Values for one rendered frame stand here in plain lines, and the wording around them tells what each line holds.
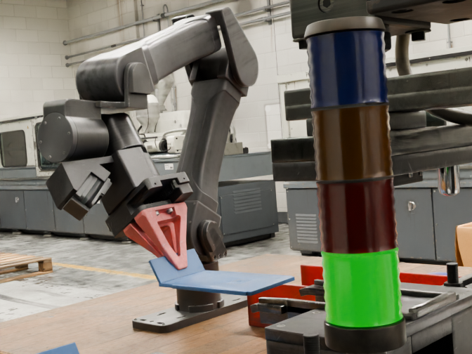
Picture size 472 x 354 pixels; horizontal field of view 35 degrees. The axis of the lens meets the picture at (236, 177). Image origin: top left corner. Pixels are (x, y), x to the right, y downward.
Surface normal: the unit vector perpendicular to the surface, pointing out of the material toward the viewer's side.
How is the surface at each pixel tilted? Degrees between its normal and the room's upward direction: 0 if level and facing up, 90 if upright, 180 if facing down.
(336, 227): 76
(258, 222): 90
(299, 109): 90
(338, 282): 104
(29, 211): 90
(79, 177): 59
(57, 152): 86
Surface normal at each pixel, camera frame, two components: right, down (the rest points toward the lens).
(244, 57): 0.84, -0.04
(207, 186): 0.83, -0.25
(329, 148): -0.68, 0.33
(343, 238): -0.52, -0.16
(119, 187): -0.67, 0.13
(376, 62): 0.55, -0.25
